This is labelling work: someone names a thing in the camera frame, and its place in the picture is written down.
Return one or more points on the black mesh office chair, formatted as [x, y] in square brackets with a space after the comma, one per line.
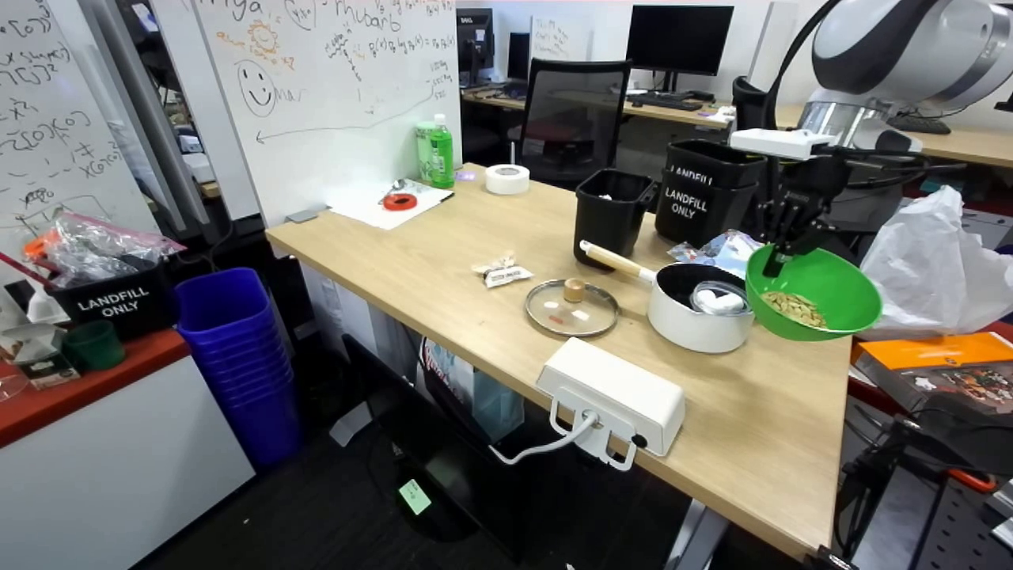
[572, 117]

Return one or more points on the small snack wrapper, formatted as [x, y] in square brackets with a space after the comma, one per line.
[502, 274]

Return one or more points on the stacked black landfill bins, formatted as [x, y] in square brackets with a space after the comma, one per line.
[709, 187]

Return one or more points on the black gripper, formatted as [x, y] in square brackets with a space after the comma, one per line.
[793, 199]

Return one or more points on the stacked blue bins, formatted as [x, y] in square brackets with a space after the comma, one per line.
[232, 329]

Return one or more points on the clear plastic wrapper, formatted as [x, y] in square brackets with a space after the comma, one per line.
[725, 252]

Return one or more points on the white cabinet with red top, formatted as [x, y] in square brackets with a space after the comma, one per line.
[104, 471]

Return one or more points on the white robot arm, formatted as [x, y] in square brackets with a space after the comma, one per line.
[842, 82]

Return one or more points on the white control box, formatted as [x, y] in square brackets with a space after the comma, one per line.
[606, 405]

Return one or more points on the orange book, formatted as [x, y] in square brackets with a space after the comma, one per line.
[934, 348]

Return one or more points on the white plastic bag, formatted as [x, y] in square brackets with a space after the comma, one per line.
[931, 274]

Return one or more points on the black computer monitor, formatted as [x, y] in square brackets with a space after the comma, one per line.
[678, 39]

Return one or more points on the glass lid with wooden knob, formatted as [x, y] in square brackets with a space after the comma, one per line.
[572, 309]

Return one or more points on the small black bin with paper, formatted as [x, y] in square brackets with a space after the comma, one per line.
[610, 209]

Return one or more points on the white pot with wooden handle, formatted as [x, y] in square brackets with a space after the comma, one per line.
[693, 304]

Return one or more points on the green cup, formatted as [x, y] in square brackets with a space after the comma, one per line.
[94, 347]

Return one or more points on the red tape roll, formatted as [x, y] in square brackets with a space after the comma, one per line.
[399, 200]

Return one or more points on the black bin with clutter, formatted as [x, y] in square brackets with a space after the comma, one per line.
[100, 270]

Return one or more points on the green plastic bowl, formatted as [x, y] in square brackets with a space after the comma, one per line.
[813, 297]

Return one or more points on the white tape roll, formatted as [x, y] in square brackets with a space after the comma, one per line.
[505, 180]

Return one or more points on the right whiteboard with drawings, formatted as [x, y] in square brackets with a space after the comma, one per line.
[327, 95]

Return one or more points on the green wipes bottle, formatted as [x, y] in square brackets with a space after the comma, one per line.
[434, 153]

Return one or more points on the left whiteboard with writing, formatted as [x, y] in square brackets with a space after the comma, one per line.
[54, 145]

